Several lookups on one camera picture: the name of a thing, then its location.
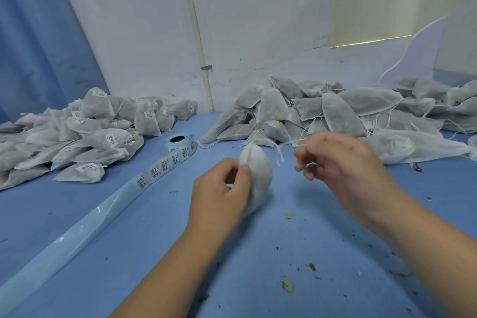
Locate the person's right hand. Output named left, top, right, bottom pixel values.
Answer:
left=292, top=131, right=405, bottom=230

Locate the person's left hand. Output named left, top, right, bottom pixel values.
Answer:
left=185, top=158, right=253, bottom=246

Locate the white herb sachet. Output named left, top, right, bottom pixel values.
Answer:
left=237, top=141, right=285, bottom=216

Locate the pile of unlabelled herb bags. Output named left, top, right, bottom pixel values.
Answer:
left=199, top=76, right=477, bottom=165

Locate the blue label roll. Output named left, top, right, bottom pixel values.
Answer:
left=0, top=132, right=199, bottom=318

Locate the pile of labelled herb bags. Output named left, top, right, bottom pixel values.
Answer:
left=0, top=87, right=200, bottom=191

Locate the person's right forearm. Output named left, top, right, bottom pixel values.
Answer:
left=369, top=198, right=477, bottom=318

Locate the person's left forearm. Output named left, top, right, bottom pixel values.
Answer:
left=110, top=228, right=225, bottom=318

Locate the white curved board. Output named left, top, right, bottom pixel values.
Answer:
left=377, top=17, right=447, bottom=84

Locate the large beige panel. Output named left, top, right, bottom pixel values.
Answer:
left=436, top=1, right=477, bottom=77

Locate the blue curtain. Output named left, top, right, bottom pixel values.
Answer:
left=0, top=0, right=110, bottom=123

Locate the white wall pipe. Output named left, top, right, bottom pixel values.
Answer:
left=181, top=0, right=216, bottom=113

